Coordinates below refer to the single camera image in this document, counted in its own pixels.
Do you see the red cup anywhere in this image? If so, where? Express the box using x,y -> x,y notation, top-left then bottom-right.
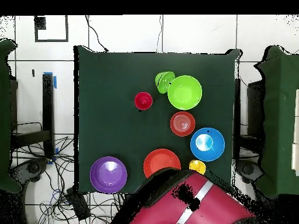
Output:
134,91 -> 153,111

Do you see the small orange bowl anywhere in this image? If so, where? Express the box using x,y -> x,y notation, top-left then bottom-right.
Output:
169,111 -> 196,137

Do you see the large orange bowl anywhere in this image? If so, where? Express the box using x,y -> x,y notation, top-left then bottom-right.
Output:
143,148 -> 182,179

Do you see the small green bowl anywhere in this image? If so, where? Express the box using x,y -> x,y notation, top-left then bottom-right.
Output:
154,71 -> 176,95

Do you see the large green bowl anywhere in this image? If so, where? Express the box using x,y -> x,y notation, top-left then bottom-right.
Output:
167,75 -> 203,111

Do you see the yellow cup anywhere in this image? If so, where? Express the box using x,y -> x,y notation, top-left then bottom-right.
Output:
188,159 -> 207,176

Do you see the blue bowl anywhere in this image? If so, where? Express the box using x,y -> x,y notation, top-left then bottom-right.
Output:
190,127 -> 226,162

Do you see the large purple bowl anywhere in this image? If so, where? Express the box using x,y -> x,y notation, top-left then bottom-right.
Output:
89,156 -> 128,194

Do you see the dark green tablecloth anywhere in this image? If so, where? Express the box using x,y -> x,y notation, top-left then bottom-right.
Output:
74,45 -> 241,195

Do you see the blue tape strip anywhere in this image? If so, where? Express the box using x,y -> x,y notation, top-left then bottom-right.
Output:
43,71 -> 57,89

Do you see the black metal stand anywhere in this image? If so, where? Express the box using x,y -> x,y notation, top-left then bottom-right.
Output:
11,73 -> 55,158

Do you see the black box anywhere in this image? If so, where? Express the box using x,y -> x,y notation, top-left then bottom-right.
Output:
246,80 -> 265,141

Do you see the black power strip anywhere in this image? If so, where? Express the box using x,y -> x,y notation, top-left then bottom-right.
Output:
65,187 -> 91,221

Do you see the black office chair base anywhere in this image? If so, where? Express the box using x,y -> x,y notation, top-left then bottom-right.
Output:
10,158 -> 48,185

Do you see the green cloth side table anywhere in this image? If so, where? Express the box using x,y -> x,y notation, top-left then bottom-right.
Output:
254,45 -> 299,199
0,38 -> 22,193

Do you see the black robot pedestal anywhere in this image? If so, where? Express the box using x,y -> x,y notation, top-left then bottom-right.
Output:
124,193 -> 141,211

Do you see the black floor cable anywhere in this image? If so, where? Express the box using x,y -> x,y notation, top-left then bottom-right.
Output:
84,15 -> 110,53

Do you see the tangle of black cables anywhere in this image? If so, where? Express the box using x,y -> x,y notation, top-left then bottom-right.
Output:
11,136 -> 127,224

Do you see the black square floor frame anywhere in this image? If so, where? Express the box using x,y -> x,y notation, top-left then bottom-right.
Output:
34,15 -> 69,43

